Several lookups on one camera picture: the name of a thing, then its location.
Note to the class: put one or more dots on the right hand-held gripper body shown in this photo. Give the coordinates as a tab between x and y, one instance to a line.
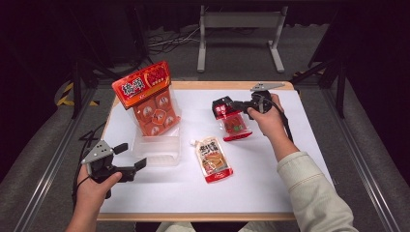
261	98

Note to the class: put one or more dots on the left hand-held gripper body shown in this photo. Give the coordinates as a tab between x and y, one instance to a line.
100	162

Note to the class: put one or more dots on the small red black snack packet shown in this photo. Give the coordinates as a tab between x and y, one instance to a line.
233	125

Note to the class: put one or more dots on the clear plastic container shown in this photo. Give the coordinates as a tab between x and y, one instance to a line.
158	150

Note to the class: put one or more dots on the beige red spouted pouch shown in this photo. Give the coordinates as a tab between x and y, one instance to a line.
212	161

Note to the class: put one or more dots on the large orange snack packet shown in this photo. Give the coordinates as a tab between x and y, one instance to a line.
145	85

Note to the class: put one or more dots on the person's right hand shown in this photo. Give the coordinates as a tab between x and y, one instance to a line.
270	122

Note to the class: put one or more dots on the person's left hand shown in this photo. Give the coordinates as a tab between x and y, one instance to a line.
92	193

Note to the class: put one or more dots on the white table mat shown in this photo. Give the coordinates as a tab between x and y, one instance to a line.
199	199

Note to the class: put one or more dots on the yellow black hazard tape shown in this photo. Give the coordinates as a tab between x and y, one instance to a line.
66	101

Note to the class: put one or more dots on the black tripod stand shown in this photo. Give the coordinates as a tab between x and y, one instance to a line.
341	93
76	87

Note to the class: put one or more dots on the aluminium floor rail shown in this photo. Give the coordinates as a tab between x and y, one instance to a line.
361	180
48	174

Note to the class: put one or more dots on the grey metal stand frame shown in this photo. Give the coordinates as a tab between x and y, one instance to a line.
241	20

